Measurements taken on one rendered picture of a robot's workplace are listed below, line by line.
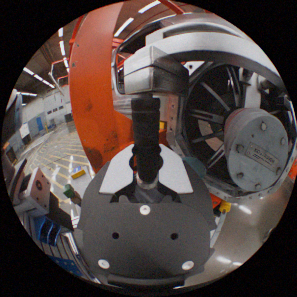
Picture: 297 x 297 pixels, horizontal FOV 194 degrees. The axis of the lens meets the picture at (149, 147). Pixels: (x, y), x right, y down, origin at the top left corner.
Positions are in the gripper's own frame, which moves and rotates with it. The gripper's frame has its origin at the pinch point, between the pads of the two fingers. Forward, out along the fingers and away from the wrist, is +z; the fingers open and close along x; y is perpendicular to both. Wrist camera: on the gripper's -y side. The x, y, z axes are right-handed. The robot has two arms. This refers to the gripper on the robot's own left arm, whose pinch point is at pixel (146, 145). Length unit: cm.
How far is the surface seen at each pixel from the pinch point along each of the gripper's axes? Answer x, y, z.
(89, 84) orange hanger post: -19.5, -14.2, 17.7
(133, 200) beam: -14, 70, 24
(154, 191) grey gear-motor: 3.2, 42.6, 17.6
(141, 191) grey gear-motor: -4.3, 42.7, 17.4
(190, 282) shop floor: 30, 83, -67
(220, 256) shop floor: 61, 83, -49
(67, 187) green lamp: -29.9, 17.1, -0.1
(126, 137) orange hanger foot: -11.0, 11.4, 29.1
